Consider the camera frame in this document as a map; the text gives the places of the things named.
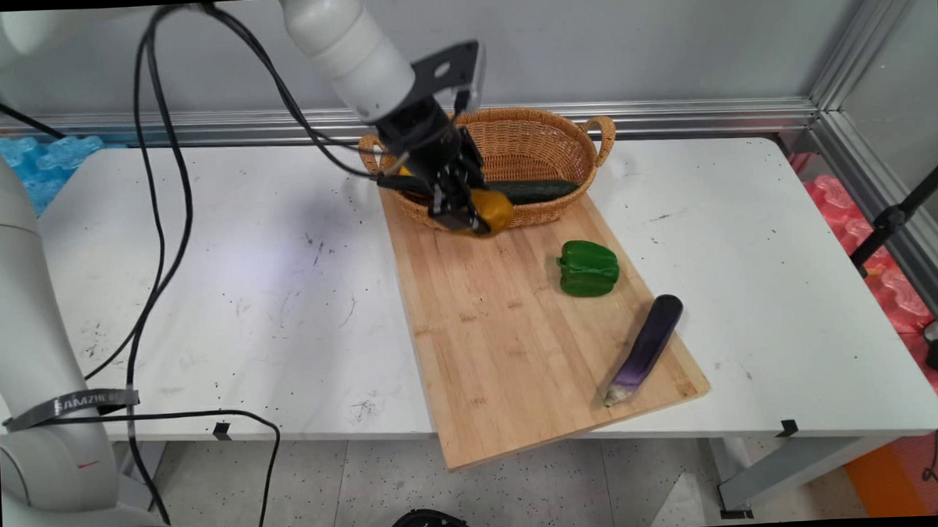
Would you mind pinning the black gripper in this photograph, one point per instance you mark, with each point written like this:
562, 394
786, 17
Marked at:
426, 144

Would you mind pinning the yellow bell pepper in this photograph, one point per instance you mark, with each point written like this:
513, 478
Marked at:
497, 209

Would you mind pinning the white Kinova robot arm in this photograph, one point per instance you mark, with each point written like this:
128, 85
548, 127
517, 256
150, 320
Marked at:
344, 42

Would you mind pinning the dark green cucumber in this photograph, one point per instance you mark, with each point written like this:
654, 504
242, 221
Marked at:
537, 191

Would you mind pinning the green bell pepper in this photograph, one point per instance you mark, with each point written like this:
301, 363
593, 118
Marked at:
588, 269

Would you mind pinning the wooden cutting board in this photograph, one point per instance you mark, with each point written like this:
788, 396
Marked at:
503, 332

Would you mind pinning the purple eggplant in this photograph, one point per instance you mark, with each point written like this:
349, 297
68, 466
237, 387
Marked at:
651, 343

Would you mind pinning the black round floor object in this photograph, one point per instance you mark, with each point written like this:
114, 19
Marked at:
431, 526

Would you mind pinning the light blue foam mat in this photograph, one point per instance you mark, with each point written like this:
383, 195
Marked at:
40, 165

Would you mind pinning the black tripod stand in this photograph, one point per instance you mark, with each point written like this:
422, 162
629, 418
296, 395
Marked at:
893, 219

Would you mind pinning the grey metal table leg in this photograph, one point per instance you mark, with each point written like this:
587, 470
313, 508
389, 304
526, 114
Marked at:
788, 471

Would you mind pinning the red foam floor mat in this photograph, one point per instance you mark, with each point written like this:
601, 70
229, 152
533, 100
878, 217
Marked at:
891, 295

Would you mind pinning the orange floor mat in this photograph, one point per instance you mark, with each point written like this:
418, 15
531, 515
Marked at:
886, 483

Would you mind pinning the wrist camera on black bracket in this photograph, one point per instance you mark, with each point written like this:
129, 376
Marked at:
450, 69

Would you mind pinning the long aluminium frame rail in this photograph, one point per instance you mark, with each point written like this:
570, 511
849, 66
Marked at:
238, 127

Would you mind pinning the short aluminium frame rail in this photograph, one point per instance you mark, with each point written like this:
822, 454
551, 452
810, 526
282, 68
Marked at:
862, 125

